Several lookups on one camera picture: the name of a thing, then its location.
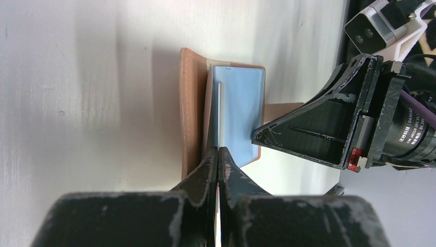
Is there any black floral blanket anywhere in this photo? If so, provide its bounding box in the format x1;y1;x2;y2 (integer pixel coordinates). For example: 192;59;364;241
342;1;435;62

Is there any tan leather card holder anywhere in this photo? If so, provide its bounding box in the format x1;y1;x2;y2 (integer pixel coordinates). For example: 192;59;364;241
179;48;300;177

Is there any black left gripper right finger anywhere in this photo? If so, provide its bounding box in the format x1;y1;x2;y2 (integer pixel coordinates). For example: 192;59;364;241
217;147;390;246

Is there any yellow credit card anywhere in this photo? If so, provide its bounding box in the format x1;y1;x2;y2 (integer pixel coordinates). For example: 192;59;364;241
217;82;225;147

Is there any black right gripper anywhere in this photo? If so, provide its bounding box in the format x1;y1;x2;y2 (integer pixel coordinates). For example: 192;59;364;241
251;54;435;172

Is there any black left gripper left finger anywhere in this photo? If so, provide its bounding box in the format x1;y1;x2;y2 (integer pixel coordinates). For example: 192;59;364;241
32;147;218;246

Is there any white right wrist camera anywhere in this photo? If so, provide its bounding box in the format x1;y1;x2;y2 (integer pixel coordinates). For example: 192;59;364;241
344;1;435;61

